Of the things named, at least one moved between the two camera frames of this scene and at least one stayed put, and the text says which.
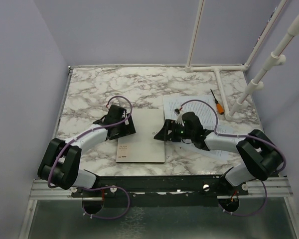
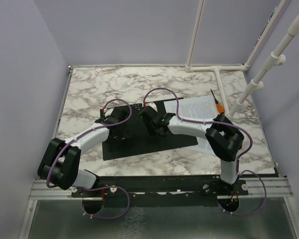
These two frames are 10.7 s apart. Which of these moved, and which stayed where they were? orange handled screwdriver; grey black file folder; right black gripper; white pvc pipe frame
Moved: right black gripper; grey black file folder
Stayed: white pvc pipe frame; orange handled screwdriver
